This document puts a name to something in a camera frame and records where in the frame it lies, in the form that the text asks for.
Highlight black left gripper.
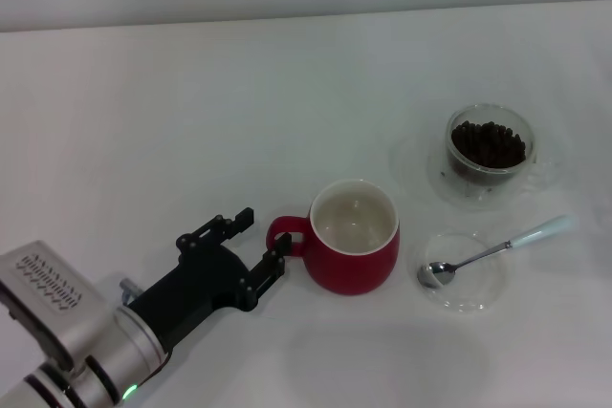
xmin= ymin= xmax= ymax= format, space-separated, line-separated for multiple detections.
xmin=129 ymin=206 xmax=294 ymax=351

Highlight red ceramic mug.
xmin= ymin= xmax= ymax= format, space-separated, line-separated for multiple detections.
xmin=265 ymin=179 xmax=402 ymax=297

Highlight metal spoon with blue handle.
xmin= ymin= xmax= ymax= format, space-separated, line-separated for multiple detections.
xmin=417 ymin=214 xmax=578 ymax=290

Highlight dark coffee beans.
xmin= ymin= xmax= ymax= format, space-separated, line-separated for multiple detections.
xmin=450 ymin=119 xmax=527 ymax=170

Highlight clear glass cup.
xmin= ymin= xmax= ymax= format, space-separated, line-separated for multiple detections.
xmin=442 ymin=102 xmax=560 ymax=189

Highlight clear glass saucer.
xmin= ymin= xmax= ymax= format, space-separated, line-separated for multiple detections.
xmin=426 ymin=138 xmax=558 ymax=211

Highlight clear round glass lid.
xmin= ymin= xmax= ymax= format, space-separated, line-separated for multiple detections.
xmin=410 ymin=230 xmax=509 ymax=315

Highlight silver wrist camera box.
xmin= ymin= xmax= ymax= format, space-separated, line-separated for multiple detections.
xmin=0 ymin=240 xmax=119 ymax=374

